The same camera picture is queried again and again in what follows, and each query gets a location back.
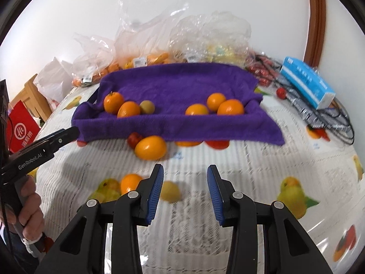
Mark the wooden chair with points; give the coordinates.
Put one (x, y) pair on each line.
(31, 94)

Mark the blue tissue pack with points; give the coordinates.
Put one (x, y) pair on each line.
(308, 82)

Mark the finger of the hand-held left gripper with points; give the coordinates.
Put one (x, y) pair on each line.
(67, 130)
(61, 141)

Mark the bag of red fruits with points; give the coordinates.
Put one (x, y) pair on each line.
(262, 71)

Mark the orange with green stem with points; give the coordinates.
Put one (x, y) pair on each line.
(113, 102)

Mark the red paper bag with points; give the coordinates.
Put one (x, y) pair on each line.
(21, 128)

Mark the clear plastic bag of oranges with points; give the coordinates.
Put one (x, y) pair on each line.
(137, 42)
(91, 57)

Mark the crumpled clear bag yellow fruit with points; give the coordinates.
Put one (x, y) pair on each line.
(205, 31)

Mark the small brownish green fruit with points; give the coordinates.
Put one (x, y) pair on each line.
(147, 107)

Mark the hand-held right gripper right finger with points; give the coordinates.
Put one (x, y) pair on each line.
(215, 197)

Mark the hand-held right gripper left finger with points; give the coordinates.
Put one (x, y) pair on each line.
(154, 197)

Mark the person's left hand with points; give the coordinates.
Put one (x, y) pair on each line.
(31, 208)

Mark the small red fruit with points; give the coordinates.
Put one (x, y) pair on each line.
(133, 139)
(281, 92)

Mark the brown wooden door frame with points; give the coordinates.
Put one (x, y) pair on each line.
(316, 20)

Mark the purple towel covered tray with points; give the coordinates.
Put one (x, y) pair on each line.
(176, 85)

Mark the grey patterned pouch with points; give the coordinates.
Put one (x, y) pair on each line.
(309, 114)

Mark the fruit printed tablecloth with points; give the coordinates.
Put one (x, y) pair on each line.
(256, 177)

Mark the small yellow fruit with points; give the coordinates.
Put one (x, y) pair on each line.
(171, 191)

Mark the white plastic bag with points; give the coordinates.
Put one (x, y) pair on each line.
(54, 77)

